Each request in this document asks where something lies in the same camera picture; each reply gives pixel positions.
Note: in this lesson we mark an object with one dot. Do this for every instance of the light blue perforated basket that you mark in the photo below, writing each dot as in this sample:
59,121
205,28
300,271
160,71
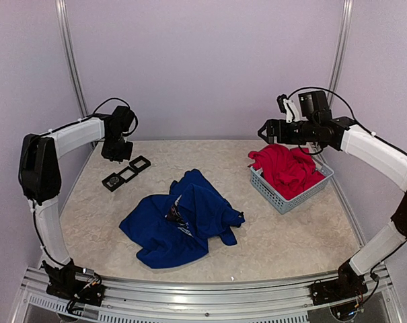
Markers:
281,204

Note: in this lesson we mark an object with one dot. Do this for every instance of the aluminium corner post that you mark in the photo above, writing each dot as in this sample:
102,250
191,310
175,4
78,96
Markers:
65,32
341,47

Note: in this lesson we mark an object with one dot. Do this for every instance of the blue printed t-shirt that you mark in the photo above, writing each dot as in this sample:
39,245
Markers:
174,229

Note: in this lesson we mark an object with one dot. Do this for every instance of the right aluminium corner post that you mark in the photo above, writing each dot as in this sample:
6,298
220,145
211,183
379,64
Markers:
341,47

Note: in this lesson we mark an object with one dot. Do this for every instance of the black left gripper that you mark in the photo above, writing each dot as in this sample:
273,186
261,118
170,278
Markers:
126,155

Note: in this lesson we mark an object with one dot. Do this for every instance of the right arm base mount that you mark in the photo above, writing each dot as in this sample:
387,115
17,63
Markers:
348,284

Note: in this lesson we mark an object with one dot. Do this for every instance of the red garment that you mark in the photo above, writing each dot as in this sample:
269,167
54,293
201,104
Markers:
289,171

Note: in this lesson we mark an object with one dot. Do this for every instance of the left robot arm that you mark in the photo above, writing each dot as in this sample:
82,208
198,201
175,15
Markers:
39,173

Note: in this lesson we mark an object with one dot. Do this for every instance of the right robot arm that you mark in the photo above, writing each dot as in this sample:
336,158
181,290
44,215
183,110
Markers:
313,122

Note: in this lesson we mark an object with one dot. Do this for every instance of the aluminium front rail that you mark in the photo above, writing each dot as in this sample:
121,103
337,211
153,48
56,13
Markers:
280,300

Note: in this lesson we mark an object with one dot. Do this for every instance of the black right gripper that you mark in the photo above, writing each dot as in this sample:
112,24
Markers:
272,123

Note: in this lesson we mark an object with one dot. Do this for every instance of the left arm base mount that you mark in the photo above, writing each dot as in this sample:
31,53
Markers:
74,283

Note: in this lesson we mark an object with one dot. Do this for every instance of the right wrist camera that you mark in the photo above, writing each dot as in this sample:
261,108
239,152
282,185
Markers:
288,108

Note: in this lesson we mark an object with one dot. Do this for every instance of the left aluminium corner post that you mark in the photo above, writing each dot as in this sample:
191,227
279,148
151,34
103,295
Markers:
65,32

